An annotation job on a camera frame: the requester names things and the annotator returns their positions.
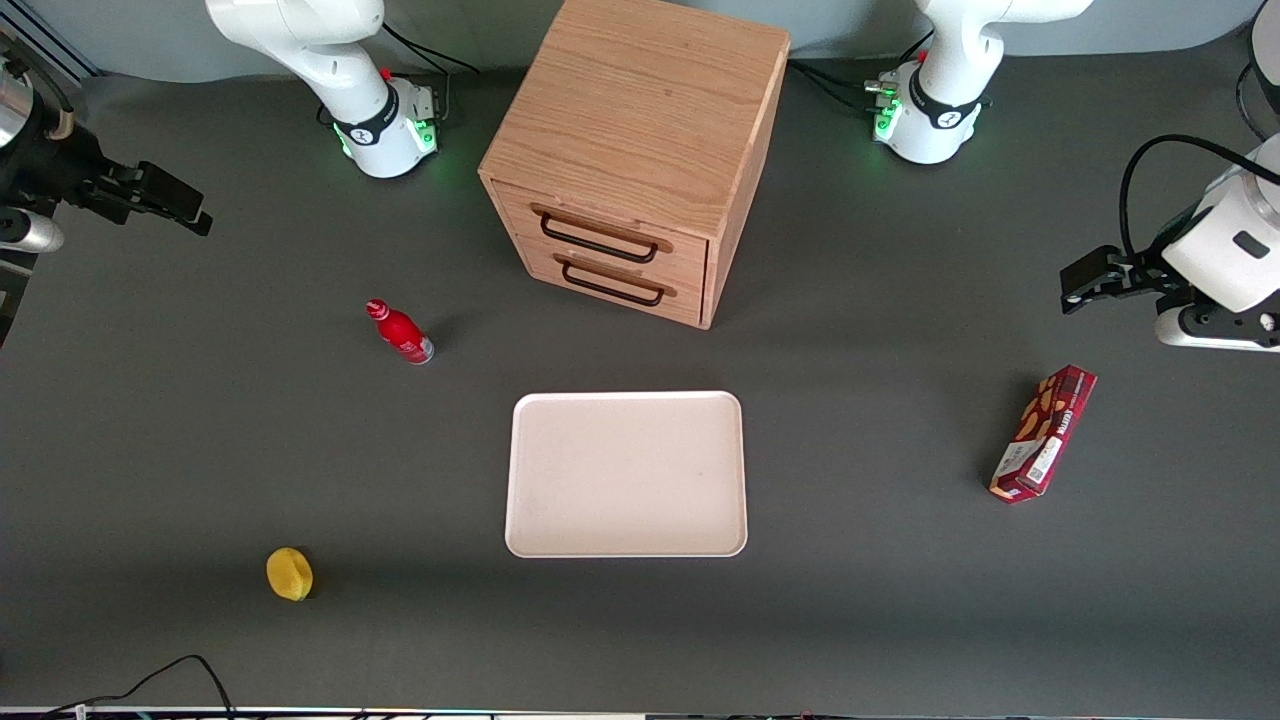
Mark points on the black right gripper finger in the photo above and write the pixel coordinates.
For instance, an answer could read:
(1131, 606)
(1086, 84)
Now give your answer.
(160, 214)
(175, 188)

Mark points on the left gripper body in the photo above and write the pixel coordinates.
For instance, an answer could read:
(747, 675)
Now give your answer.
(1143, 274)

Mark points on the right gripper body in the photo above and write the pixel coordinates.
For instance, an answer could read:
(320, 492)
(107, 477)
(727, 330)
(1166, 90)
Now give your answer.
(45, 160)

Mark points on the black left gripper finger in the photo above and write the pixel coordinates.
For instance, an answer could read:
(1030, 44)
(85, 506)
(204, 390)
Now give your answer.
(1100, 295)
(1095, 268)

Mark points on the red coke bottle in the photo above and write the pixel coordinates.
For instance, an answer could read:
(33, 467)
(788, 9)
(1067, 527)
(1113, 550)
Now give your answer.
(403, 335)

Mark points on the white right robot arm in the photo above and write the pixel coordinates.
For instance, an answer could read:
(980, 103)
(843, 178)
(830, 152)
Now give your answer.
(340, 60)

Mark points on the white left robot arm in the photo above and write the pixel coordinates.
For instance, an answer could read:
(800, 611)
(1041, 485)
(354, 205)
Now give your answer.
(960, 60)

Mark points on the cream rectangular tray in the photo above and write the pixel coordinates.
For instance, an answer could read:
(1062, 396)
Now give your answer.
(626, 475)

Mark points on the red snack box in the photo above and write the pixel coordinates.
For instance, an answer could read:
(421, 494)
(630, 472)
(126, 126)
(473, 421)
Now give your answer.
(1045, 435)

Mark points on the yellow lemon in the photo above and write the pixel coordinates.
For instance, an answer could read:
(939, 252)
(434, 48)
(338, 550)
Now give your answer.
(289, 575)

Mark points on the wooden drawer front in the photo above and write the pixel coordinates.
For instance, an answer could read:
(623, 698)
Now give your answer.
(685, 305)
(690, 258)

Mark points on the wooden drawer cabinet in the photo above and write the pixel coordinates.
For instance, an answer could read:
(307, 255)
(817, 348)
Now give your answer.
(640, 100)

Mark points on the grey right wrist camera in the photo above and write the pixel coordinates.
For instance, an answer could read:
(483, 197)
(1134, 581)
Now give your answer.
(28, 233)

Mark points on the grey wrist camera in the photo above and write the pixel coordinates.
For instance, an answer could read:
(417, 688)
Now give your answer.
(28, 233)
(1215, 330)

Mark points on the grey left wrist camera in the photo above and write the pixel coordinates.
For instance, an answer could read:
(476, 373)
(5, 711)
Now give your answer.
(1215, 330)

